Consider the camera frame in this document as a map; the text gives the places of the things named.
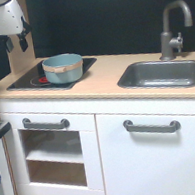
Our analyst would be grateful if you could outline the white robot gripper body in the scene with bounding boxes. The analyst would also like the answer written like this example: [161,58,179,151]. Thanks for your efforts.
[0,0,31,38]

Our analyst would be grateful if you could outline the grey faucet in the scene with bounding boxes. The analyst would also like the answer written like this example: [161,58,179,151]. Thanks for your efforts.
[151,0,195,63]

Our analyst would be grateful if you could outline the black toy stovetop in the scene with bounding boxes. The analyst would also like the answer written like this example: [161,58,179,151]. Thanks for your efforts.
[3,51,102,100]

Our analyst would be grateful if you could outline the grey oven door handle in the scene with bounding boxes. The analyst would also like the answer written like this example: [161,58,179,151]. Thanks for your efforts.
[22,118,70,130]

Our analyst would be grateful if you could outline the grey sink basin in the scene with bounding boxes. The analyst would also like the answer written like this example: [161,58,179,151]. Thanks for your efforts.
[118,60,195,89]

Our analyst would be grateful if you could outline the teal pot with wooden band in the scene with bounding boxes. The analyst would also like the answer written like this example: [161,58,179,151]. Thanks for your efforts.
[42,53,83,84]

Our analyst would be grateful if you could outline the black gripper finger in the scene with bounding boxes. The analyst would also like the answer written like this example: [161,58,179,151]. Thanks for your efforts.
[5,37,14,53]
[17,33,28,52]

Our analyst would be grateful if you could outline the white oven door with window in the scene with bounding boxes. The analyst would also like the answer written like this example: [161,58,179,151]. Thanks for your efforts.
[0,112,105,195]

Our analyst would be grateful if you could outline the white cabinet door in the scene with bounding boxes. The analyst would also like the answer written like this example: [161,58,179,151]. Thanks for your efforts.
[96,114,195,195]

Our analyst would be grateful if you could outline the wooden toy kitchen frame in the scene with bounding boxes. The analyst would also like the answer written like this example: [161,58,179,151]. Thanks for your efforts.
[0,0,195,195]

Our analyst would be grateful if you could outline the grey cabinet door handle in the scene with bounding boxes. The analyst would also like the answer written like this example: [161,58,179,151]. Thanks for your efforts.
[123,120,181,134]

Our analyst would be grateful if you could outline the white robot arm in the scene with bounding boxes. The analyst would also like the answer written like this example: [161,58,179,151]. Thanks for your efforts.
[0,0,32,53]

